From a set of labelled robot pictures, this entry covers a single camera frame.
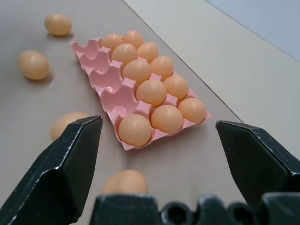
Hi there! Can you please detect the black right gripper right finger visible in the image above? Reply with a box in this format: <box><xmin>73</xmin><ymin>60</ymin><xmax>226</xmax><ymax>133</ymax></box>
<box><xmin>215</xmin><ymin>120</ymin><xmax>300</xmax><ymax>207</ymax></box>

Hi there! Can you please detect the tan egg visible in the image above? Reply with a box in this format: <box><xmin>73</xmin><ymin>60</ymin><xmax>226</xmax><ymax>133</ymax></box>
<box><xmin>135</xmin><ymin>80</ymin><xmax>167</xmax><ymax>107</ymax></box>
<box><xmin>50</xmin><ymin>112</ymin><xmax>90</xmax><ymax>142</ymax></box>
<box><xmin>122</xmin><ymin>30</ymin><xmax>144</xmax><ymax>49</ymax></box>
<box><xmin>136</xmin><ymin>42</ymin><xmax>160</xmax><ymax>64</ymax></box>
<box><xmin>122</xmin><ymin>59</ymin><xmax>151</xmax><ymax>85</ymax></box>
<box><xmin>149</xmin><ymin>56</ymin><xmax>174</xmax><ymax>81</ymax></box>
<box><xmin>18</xmin><ymin>49</ymin><xmax>50</xmax><ymax>80</ymax></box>
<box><xmin>163</xmin><ymin>75</ymin><xmax>189</xmax><ymax>101</ymax></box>
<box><xmin>118</xmin><ymin>113</ymin><xmax>153</xmax><ymax>148</ymax></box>
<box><xmin>150</xmin><ymin>105</ymin><xmax>184</xmax><ymax>135</ymax></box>
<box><xmin>101</xmin><ymin>169</ymin><xmax>149</xmax><ymax>195</ymax></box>
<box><xmin>102</xmin><ymin>33</ymin><xmax>124</xmax><ymax>52</ymax></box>
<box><xmin>111</xmin><ymin>43</ymin><xmax>137</xmax><ymax>65</ymax></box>
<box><xmin>44</xmin><ymin>13</ymin><xmax>72</xmax><ymax>36</ymax></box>
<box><xmin>177</xmin><ymin>97</ymin><xmax>207</xmax><ymax>124</ymax></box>

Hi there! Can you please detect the pink egg tray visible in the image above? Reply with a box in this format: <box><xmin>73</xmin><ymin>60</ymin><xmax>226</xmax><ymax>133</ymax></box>
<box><xmin>69</xmin><ymin>37</ymin><xmax>212</xmax><ymax>152</ymax></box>

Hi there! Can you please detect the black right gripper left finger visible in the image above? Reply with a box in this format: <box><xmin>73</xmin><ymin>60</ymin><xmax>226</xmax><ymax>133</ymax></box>
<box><xmin>0</xmin><ymin>115</ymin><xmax>104</xmax><ymax>225</ymax></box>

